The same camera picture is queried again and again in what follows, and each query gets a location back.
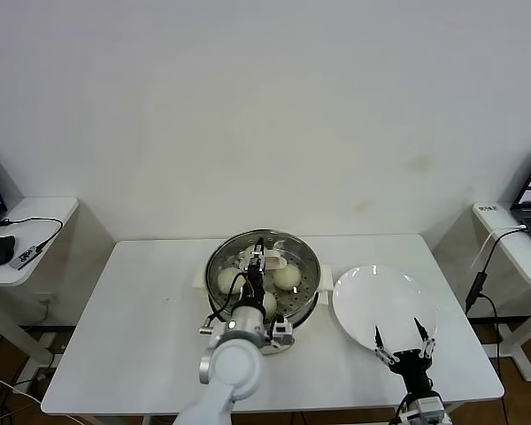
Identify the white side table with mouse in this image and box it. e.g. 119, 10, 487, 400
0, 197, 79, 368

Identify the white power strip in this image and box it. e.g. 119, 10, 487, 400
37, 331, 58, 356

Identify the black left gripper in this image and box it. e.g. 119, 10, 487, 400
240, 237, 268, 307

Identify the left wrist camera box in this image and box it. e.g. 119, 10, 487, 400
272, 316, 296, 348

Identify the grey usb hub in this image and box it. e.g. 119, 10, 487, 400
8, 245, 43, 270

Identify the black usb hub cable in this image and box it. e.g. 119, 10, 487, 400
0, 216, 64, 250

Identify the white cable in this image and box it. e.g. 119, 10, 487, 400
470, 224, 527, 270

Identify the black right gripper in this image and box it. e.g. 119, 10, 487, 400
373, 317, 437, 396

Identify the cream electric cooker pot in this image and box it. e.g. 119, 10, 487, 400
192, 264, 333, 358

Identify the white round plate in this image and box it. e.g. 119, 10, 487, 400
331, 264, 438, 356

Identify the white steamed baozi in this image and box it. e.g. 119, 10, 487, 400
261, 291, 279, 322
216, 269, 244, 296
272, 265, 302, 291

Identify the white wall plug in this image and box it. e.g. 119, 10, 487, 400
38, 295, 57, 321

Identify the black cable with adapter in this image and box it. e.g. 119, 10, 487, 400
464, 225, 527, 359

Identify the stainless steel steamer basket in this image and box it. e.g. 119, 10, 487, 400
203, 228, 322, 328

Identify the white side table with label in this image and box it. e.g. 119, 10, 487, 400
433, 201, 531, 384

